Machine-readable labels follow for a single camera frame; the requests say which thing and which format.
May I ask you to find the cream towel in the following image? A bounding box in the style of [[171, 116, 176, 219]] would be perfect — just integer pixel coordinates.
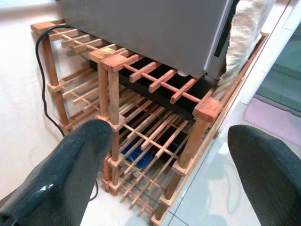
[[217, 0, 276, 87]]

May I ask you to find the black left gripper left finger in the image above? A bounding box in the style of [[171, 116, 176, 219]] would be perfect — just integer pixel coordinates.
[[0, 119, 113, 226]]

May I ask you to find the glass sliding door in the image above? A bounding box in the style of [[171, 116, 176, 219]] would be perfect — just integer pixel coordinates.
[[256, 23, 301, 116]]

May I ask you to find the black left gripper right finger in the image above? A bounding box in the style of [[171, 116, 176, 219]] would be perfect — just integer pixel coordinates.
[[227, 124, 301, 226]]

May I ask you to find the white mini fridge door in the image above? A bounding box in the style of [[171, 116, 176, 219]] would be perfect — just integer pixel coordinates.
[[204, 0, 236, 81]]

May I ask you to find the grey mini fridge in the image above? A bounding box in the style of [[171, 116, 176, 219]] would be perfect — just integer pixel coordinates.
[[60, 0, 236, 82]]

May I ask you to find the flat black box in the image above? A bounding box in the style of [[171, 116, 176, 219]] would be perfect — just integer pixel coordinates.
[[89, 60, 212, 121]]

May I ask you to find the wooden slatted rack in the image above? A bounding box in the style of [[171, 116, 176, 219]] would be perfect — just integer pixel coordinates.
[[30, 18, 270, 226]]

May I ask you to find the blue packet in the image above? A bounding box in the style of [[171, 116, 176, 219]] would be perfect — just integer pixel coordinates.
[[121, 138, 156, 170]]

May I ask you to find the black fridge power cable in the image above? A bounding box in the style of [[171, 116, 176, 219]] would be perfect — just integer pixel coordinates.
[[35, 23, 99, 202]]

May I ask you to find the pink floor mat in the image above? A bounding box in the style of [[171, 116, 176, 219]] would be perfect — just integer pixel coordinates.
[[243, 97, 301, 146]]

